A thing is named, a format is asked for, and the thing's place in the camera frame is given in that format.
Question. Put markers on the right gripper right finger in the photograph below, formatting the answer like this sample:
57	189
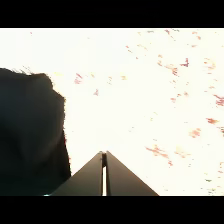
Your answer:
123	181

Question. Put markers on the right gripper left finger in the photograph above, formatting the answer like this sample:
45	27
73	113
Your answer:
87	181

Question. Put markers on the black garment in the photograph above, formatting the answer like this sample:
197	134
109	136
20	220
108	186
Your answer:
30	133

